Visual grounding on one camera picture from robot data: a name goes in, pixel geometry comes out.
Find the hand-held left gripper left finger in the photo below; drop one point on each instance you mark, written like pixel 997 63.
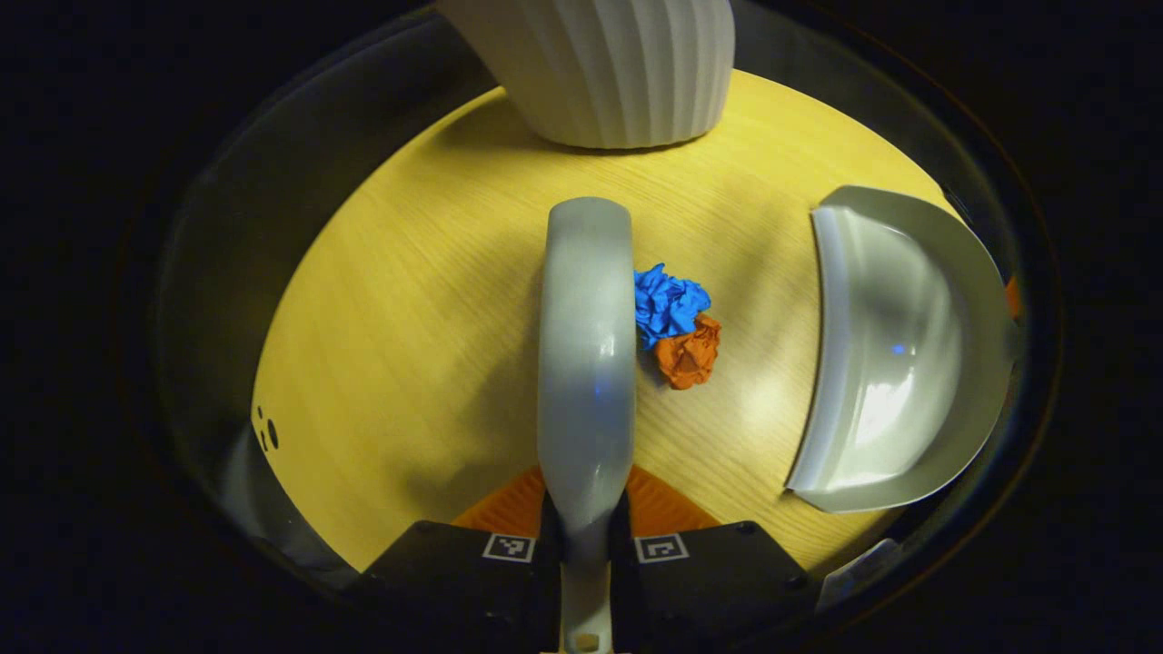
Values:
pixel 454 581

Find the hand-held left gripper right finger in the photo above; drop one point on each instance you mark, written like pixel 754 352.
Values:
pixel 718 581

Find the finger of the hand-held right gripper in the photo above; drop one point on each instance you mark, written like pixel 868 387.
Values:
pixel 1012 300

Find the white dustpan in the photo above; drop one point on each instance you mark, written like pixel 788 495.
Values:
pixel 899 363

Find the orange paper ball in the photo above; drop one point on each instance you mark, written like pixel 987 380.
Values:
pixel 690 354

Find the small white broom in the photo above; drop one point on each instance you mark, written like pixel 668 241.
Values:
pixel 586 363

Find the blue paper ball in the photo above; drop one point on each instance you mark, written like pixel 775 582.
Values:
pixel 668 304

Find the white ribbed garbage bin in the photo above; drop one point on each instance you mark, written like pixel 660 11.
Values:
pixel 609 73

